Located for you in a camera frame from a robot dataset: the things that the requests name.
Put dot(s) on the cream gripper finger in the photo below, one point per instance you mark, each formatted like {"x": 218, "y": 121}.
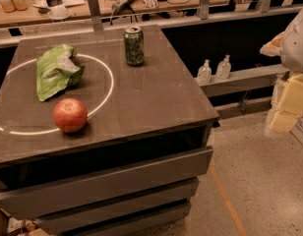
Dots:
{"x": 273, "y": 47}

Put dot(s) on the green soda can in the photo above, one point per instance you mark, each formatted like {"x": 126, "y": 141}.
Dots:
{"x": 134, "y": 46}

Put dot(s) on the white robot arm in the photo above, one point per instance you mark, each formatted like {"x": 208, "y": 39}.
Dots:
{"x": 288, "y": 45}

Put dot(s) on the clear sanitizer bottle right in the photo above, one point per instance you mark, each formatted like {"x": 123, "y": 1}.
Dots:
{"x": 224, "y": 68}

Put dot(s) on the clear sanitizer bottle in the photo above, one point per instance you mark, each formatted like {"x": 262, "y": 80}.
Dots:
{"x": 224, "y": 68}
{"x": 205, "y": 72}

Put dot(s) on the clear sanitizer bottle left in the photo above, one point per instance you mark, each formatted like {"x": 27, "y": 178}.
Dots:
{"x": 205, "y": 72}

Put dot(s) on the grey power strip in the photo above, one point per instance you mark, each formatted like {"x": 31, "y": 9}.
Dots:
{"x": 118, "y": 5}

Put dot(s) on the grey drawer cabinet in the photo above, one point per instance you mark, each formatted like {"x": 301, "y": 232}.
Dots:
{"x": 136, "y": 162}

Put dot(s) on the red apple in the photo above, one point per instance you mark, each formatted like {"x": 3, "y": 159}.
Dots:
{"x": 70, "y": 115}

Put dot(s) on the white face mask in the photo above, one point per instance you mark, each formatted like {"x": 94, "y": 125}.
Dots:
{"x": 59, "y": 13}

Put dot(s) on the green chip bag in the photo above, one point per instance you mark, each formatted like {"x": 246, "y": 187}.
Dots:
{"x": 56, "y": 70}

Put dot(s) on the orange liquid jar left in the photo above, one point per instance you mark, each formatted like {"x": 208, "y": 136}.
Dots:
{"x": 7, "y": 6}

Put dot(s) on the metal railing post right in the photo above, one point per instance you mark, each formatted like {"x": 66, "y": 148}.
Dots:
{"x": 203, "y": 11}

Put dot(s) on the metal railing post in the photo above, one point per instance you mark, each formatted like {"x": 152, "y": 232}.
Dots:
{"x": 95, "y": 15}
{"x": 203, "y": 11}

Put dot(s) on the metal railing post left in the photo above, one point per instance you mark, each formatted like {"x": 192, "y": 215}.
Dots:
{"x": 95, "y": 15}

